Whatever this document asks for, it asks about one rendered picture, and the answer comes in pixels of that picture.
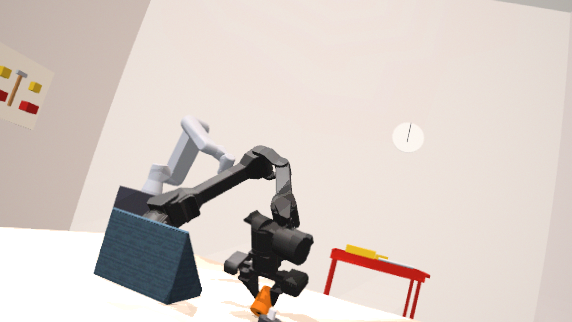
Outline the orange knob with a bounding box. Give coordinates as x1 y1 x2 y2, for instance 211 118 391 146
250 286 271 317

